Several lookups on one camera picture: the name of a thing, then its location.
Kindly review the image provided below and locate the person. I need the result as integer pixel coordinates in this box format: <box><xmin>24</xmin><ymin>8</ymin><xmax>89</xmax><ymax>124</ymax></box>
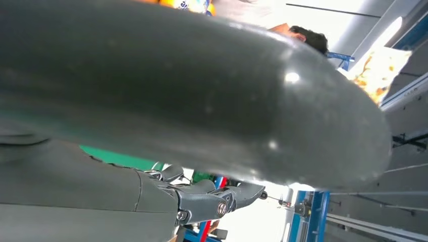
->
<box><xmin>212</xmin><ymin>0</ymin><xmax>330</xmax><ymax>56</ymax></box>

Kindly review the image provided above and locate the blue clamp bracket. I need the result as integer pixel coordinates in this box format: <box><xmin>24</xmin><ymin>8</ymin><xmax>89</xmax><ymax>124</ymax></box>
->
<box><xmin>327</xmin><ymin>51</ymin><xmax>356</xmax><ymax>72</ymax></box>

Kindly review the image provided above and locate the blue metal frame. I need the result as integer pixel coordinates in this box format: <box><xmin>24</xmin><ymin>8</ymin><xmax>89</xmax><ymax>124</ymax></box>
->
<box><xmin>287</xmin><ymin>190</ymin><xmax>331</xmax><ymax>242</ymax></box>

